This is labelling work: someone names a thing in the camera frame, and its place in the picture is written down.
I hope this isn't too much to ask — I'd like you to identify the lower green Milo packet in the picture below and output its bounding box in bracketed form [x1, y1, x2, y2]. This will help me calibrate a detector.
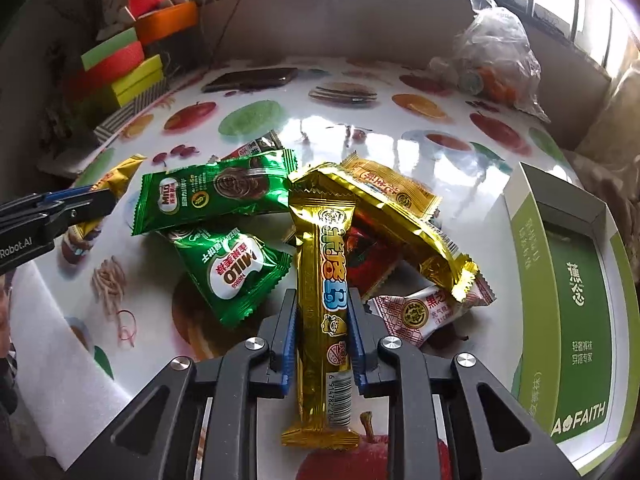
[164, 226, 292, 328]

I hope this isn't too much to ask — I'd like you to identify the clear plastic bag with items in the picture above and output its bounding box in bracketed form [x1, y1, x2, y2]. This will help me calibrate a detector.
[428, 0, 549, 122]

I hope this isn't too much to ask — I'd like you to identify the black smartphone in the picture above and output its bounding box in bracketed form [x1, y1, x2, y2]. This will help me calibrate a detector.
[202, 67, 298, 93]

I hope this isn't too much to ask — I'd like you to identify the crumpled gold snack wrapper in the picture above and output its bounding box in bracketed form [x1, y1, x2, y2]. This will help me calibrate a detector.
[290, 162, 480, 301]

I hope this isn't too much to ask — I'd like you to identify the beige patterned curtain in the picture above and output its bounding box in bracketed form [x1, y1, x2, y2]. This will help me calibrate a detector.
[564, 61, 639, 281]

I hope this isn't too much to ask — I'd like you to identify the yellow peanut crisp packet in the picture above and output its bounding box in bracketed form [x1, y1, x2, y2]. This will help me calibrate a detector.
[340, 152, 442, 221]

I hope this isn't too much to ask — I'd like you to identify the red black plum candy packet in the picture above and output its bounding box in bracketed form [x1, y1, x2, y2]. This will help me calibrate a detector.
[345, 226, 401, 300]

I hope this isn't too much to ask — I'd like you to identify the long gold wafer bar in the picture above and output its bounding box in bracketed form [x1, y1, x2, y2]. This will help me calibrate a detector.
[281, 190, 360, 451]

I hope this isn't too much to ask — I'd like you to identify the upper green Milo packet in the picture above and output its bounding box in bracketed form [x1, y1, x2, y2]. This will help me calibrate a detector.
[131, 148, 297, 235]

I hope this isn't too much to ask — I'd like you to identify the white red candy packet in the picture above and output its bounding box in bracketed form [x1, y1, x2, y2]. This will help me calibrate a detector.
[368, 274, 496, 347]

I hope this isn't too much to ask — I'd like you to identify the green milo packet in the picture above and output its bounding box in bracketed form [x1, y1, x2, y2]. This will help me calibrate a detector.
[164, 226, 292, 328]
[131, 148, 297, 235]

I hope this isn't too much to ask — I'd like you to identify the gold packet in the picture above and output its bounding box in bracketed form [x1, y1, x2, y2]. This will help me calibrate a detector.
[67, 154, 146, 240]

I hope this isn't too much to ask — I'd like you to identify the orange storage box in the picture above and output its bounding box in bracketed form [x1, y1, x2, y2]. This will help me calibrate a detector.
[134, 1, 198, 47]

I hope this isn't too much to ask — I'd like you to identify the red box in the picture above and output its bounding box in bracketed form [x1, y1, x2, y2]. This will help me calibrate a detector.
[62, 41, 144, 100]

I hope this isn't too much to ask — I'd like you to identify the green white cardboard box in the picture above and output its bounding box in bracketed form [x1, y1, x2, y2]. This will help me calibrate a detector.
[504, 164, 639, 474]

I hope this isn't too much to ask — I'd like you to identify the yellow box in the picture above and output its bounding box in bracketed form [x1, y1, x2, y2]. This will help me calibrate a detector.
[100, 54, 164, 112]

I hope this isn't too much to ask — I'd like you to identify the black hanging cable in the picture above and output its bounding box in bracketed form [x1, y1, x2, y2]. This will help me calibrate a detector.
[207, 0, 256, 68]

